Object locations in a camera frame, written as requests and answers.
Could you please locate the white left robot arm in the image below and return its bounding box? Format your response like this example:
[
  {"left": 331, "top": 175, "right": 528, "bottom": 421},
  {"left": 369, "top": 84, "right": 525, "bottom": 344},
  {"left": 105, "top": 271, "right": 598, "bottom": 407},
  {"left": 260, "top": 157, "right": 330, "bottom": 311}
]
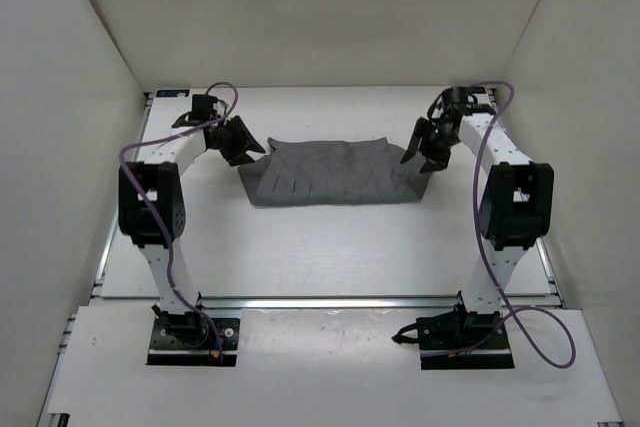
[{"left": 118, "top": 92, "right": 265, "bottom": 345}]

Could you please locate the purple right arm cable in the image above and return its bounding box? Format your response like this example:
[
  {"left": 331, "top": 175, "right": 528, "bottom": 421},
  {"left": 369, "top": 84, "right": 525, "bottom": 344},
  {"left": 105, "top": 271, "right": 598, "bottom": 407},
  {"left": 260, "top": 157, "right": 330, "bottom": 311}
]
[{"left": 439, "top": 80, "right": 577, "bottom": 369}]

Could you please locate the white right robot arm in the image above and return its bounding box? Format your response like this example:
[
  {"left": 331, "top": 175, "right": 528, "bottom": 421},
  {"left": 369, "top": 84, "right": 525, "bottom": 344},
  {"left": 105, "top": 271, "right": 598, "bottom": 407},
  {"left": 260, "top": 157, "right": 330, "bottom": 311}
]
[{"left": 402, "top": 87, "right": 554, "bottom": 348}]

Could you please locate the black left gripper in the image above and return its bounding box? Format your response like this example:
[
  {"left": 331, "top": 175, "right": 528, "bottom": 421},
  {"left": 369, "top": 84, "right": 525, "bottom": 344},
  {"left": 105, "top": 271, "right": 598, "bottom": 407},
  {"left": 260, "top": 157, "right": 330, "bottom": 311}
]
[{"left": 211, "top": 115, "right": 265, "bottom": 167}]

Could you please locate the blue label sticker left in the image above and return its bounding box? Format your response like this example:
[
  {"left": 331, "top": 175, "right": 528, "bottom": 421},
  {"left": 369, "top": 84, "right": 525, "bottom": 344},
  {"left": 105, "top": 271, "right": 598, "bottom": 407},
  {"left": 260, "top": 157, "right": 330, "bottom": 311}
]
[{"left": 155, "top": 89, "right": 190, "bottom": 98}]

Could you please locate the grey pleated skirt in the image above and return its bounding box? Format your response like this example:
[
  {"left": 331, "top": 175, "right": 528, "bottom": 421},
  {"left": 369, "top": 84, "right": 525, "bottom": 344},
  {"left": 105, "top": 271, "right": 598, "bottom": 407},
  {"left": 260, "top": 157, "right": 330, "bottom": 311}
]
[{"left": 238, "top": 137, "right": 431, "bottom": 208}]

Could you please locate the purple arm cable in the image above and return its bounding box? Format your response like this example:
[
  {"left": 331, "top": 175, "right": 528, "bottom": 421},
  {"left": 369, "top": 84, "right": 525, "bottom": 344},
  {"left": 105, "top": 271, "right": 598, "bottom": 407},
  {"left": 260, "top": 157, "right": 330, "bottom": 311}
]
[
  {"left": 119, "top": 81, "right": 240, "bottom": 363},
  {"left": 439, "top": 80, "right": 577, "bottom": 369}
]

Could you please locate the aluminium table front rail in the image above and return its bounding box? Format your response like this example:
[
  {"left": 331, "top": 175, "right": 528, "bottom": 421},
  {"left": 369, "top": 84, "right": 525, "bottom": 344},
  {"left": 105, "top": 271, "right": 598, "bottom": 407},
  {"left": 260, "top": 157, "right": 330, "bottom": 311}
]
[{"left": 203, "top": 296, "right": 457, "bottom": 310}]

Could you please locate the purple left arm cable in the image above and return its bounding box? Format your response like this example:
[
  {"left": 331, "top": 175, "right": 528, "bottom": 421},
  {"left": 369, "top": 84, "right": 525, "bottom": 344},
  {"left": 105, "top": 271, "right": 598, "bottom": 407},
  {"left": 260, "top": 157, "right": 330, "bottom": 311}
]
[{"left": 119, "top": 81, "right": 240, "bottom": 363}]

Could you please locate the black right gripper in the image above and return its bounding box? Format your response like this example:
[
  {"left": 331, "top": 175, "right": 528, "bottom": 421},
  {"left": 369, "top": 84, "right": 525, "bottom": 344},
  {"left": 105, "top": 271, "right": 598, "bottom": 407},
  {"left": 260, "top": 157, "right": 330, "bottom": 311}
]
[{"left": 403, "top": 119, "right": 461, "bottom": 174}]

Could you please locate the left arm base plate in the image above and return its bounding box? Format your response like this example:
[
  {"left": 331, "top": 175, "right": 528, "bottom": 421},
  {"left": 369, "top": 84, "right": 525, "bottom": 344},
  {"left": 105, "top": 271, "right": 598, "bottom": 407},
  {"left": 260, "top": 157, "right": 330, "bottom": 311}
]
[{"left": 146, "top": 308, "right": 241, "bottom": 367}]

